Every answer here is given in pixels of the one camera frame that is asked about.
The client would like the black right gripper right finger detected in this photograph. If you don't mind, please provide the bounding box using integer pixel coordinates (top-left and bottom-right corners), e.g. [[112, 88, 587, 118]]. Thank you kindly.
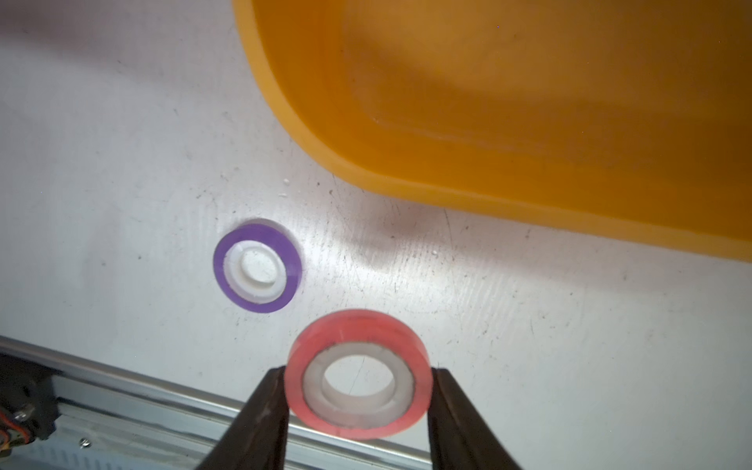
[[427, 368, 521, 470]]

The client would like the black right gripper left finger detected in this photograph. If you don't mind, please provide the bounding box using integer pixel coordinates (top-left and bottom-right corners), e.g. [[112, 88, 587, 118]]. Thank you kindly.
[[197, 366, 290, 470]]

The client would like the red tape roll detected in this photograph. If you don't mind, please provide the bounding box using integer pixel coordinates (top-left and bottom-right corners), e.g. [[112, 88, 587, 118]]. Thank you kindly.
[[284, 309, 434, 441]]

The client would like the yellow plastic storage box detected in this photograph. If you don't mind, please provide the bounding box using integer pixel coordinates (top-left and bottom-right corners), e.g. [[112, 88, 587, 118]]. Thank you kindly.
[[233, 1, 751, 260]]

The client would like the purple tape roll near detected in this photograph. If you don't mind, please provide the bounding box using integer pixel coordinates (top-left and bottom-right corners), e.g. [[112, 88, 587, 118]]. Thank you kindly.
[[213, 222, 304, 313]]

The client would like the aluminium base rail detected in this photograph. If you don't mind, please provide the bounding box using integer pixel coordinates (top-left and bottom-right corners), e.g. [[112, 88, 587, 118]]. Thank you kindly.
[[0, 334, 436, 470]]

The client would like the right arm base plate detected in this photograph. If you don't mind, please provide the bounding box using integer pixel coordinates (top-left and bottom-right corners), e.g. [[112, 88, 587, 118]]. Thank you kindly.
[[1, 354, 60, 458]]

